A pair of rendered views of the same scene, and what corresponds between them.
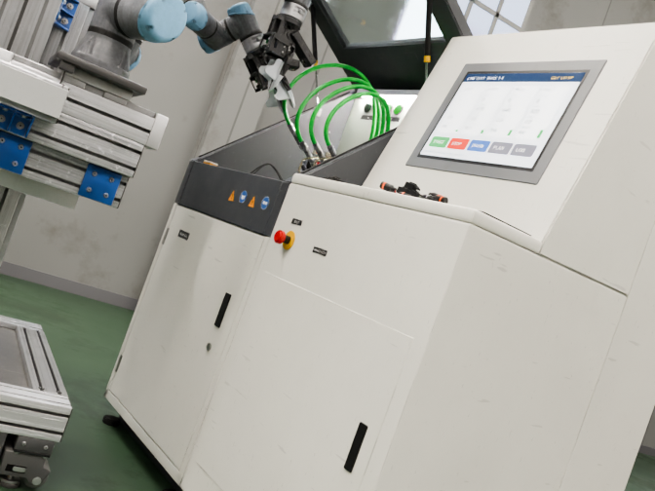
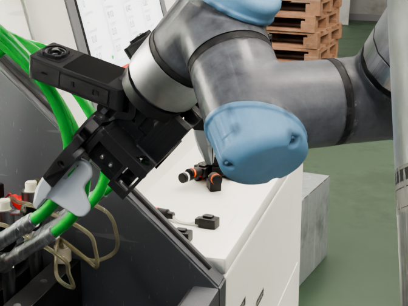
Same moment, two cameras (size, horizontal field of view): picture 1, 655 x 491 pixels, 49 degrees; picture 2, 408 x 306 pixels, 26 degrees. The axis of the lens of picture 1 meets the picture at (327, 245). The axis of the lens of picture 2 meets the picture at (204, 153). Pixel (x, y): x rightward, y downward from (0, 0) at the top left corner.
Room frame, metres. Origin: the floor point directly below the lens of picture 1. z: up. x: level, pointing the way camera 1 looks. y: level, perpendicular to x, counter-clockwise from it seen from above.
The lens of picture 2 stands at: (2.78, 1.09, 1.51)
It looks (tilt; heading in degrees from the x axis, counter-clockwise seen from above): 16 degrees down; 231
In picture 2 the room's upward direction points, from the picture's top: straight up
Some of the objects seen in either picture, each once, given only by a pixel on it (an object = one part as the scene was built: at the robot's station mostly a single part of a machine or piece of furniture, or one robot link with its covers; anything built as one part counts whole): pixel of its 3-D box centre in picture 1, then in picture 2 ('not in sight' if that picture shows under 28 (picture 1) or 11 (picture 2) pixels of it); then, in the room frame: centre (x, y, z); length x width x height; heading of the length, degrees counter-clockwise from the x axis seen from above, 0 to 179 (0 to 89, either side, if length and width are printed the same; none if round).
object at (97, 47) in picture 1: (104, 54); not in sight; (1.86, 0.71, 1.09); 0.15 x 0.15 x 0.10
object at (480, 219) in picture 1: (401, 207); (215, 189); (1.76, -0.14, 0.96); 0.70 x 0.22 x 0.03; 35
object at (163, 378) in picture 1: (178, 321); not in sight; (2.27, 0.35, 0.44); 0.65 x 0.02 x 0.68; 35
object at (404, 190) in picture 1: (416, 194); (219, 163); (1.73, -0.16, 1.01); 0.23 x 0.11 x 0.06; 35
